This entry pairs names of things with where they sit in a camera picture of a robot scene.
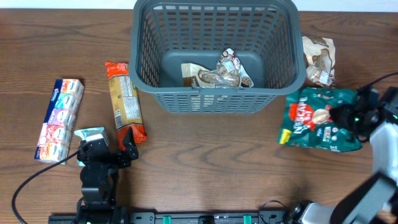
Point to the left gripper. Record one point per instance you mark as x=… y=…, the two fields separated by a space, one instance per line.
x=109 y=157

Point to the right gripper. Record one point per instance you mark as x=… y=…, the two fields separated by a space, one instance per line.
x=347 y=116

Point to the green Nescafe coffee bag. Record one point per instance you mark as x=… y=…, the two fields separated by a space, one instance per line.
x=307 y=121

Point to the beige mushroom bag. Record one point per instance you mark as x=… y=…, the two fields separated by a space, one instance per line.
x=229 y=73
x=319 y=54

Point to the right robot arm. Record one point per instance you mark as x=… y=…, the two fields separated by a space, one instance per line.
x=364 y=203

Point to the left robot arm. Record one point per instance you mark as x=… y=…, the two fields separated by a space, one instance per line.
x=100 y=174

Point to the orange spaghetti packet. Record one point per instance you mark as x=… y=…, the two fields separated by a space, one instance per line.
x=125 y=102

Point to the teal wet wipes packet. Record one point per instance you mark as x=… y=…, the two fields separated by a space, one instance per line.
x=89 y=151

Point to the Kleenex tissue multipack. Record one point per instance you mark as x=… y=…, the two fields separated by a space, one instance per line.
x=55 y=135

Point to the grey plastic basket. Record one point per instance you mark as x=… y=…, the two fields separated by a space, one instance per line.
x=265 y=35

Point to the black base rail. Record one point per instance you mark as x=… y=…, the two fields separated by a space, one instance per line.
x=263 y=217

